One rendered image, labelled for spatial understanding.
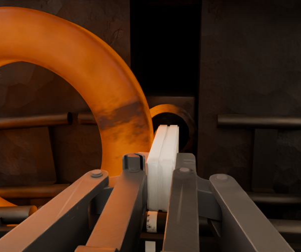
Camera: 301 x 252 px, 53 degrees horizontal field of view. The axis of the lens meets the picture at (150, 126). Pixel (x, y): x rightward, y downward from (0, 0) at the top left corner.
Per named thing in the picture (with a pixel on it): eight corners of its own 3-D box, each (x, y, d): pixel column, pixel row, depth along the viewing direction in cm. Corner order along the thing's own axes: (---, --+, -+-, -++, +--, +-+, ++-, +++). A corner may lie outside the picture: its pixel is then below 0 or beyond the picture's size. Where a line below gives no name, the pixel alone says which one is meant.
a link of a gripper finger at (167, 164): (159, 162, 16) (174, 163, 16) (168, 124, 23) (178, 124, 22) (160, 212, 17) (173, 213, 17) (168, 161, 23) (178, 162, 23)
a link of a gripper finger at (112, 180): (142, 217, 15) (84, 214, 15) (154, 173, 20) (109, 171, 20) (141, 190, 15) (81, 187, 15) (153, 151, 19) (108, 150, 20)
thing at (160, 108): (162, 117, 61) (163, 79, 59) (192, 117, 60) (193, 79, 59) (137, 168, 32) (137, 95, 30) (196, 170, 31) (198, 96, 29)
